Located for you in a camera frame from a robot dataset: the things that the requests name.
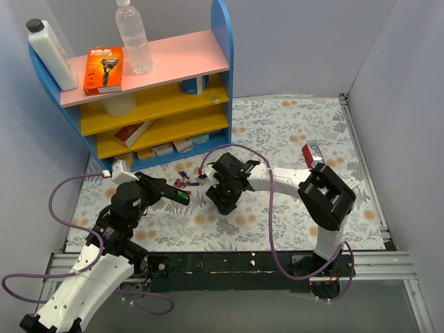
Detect white soap boxes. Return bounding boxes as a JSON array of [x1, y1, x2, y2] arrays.
[[136, 133, 210, 160]]

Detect orange razor box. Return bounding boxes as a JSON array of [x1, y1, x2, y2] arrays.
[[83, 46, 123, 96]]

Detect yellow box bottom shelf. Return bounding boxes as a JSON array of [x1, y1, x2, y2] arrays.
[[113, 152, 135, 171]]

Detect blue pink yellow shelf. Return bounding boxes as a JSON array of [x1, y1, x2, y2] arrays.
[[30, 1, 234, 169]]

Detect large black remote control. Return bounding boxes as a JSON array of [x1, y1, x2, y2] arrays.
[[163, 184, 190, 206]]

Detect small white remote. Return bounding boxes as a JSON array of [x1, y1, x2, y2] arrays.
[[345, 177, 360, 189]]

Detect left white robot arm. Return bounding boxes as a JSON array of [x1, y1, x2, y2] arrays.
[[19, 172, 167, 332]]

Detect red white carton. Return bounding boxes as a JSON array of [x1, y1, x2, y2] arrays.
[[114, 119, 155, 148]]

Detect white bottle black cap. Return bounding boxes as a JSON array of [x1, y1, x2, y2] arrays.
[[26, 18, 78, 91]]

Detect red toothpaste box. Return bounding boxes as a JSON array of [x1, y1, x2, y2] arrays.
[[302, 143, 325, 169]]

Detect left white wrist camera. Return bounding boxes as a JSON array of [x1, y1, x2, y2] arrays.
[[101, 160, 138, 185]]

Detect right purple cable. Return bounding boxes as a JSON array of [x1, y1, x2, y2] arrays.
[[200, 144, 356, 302]]

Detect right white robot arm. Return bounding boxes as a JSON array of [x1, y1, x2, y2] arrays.
[[199, 153, 356, 281]]

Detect pile of small batteries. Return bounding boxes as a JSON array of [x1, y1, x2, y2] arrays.
[[173, 171, 200, 189]]

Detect white jar on shelf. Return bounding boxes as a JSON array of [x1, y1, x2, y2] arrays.
[[101, 93, 137, 117]]

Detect blue white can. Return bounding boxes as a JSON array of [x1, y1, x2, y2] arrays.
[[178, 75, 209, 95]]

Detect clear plastic water bottle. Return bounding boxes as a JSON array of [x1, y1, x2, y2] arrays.
[[115, 0, 153, 74]]

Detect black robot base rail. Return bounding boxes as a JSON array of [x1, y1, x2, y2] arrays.
[[121, 251, 352, 298]]

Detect green battery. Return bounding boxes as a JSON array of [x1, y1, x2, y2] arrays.
[[177, 191, 189, 201]]

